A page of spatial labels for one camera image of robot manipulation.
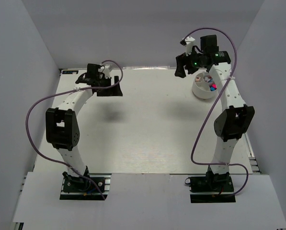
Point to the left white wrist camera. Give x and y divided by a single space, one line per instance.
105 71

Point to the white round divided container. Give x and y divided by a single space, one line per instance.
202 89

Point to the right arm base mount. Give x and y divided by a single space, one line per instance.
211 188

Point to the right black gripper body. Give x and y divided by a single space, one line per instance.
192 62

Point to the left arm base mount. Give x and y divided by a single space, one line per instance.
87 191

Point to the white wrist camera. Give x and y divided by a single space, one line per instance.
188 42
105 71

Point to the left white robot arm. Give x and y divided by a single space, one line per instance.
62 129

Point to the white tape roll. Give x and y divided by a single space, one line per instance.
207 78

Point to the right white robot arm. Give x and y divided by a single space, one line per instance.
236 115

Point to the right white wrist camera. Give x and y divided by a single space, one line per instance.
188 42

